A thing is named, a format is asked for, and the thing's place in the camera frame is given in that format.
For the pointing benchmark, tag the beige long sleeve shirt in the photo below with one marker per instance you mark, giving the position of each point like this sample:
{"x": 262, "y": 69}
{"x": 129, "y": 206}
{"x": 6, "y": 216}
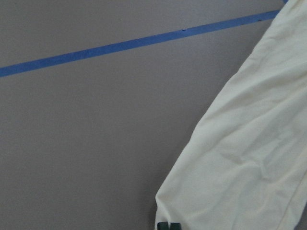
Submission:
{"x": 245, "y": 166}

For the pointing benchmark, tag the brown paper table cover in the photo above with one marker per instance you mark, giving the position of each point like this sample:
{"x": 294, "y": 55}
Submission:
{"x": 99, "y": 97}

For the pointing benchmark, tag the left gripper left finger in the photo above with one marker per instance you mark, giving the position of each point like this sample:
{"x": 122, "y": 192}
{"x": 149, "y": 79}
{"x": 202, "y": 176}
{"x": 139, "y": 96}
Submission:
{"x": 163, "y": 226}

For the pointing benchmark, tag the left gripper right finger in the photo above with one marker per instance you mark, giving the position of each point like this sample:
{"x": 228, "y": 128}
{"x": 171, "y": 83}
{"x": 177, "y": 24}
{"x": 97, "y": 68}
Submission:
{"x": 175, "y": 226}

